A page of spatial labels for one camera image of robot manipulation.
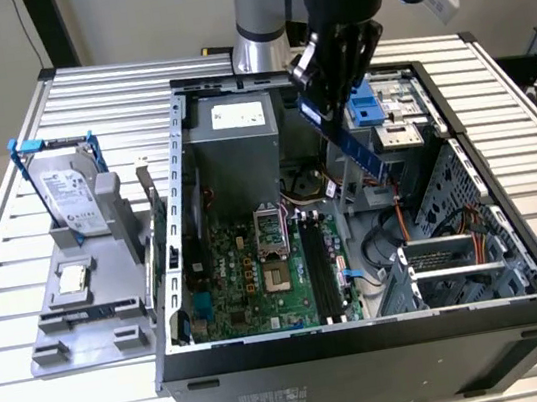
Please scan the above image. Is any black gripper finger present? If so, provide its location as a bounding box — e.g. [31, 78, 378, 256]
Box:
[324, 19, 395, 117]
[282, 30, 339, 125]

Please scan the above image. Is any RAM stick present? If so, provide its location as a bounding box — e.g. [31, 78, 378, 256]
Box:
[295, 82, 389, 192]

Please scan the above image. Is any black RAM slot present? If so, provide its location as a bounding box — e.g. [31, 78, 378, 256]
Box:
[296, 213, 331, 322]
[302, 213, 336, 321]
[308, 212, 342, 320]

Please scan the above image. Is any blue plastic drive latch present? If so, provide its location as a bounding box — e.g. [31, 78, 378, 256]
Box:
[344, 80, 385, 130]

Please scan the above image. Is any grey metal drive bay cage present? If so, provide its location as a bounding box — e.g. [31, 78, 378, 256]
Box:
[313, 64, 451, 215]

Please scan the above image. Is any yellow black small tool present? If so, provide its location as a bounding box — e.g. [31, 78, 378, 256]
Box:
[198, 43, 233, 57]

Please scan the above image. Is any black round cooling fan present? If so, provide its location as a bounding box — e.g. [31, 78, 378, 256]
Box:
[279, 160, 338, 206]

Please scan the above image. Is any grey power supply unit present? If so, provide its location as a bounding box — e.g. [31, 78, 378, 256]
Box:
[179, 86, 292, 223]

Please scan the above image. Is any thin metal locking lever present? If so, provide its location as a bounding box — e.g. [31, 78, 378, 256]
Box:
[277, 206, 304, 260]

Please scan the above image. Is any perforated metal disk cage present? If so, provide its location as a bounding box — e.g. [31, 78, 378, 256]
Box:
[356, 126, 537, 318]

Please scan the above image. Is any CPU socket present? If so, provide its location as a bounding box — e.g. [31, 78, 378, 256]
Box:
[260, 255, 297, 294]

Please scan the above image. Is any green motherboard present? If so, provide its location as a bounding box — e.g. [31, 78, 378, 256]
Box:
[173, 198, 368, 348]

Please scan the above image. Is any hard disk in blue carrier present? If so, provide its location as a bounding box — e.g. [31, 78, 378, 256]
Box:
[6, 126, 121, 249]

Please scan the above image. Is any grey plastic parts rack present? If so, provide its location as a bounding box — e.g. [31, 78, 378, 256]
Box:
[3, 166, 175, 382]

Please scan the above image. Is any black open PC case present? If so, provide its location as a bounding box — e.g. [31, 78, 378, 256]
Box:
[109, 23, 537, 402]

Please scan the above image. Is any silver CPU chip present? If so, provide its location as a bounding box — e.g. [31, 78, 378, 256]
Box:
[55, 263, 94, 297]

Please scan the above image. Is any yellow white wire bundle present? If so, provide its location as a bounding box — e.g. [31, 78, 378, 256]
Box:
[279, 185, 333, 211]

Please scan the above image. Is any metal socket cover frame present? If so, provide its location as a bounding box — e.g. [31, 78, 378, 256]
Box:
[250, 202, 293, 260]

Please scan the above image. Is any orange wire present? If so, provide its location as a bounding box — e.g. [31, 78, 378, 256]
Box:
[388, 175, 413, 246]

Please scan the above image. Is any black looped cable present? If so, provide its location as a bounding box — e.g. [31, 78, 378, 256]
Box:
[357, 221, 411, 292]

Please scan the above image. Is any graphics card with metal bracket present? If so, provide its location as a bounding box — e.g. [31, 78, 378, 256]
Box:
[124, 153, 187, 326]

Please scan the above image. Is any blue flat data cable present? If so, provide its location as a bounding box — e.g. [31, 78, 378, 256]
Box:
[340, 263, 388, 292]

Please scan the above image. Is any red yellow wire bundle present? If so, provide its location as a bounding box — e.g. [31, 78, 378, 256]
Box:
[454, 203, 492, 270]

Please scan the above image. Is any black frame post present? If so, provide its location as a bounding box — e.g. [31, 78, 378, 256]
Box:
[19, 0, 82, 76]

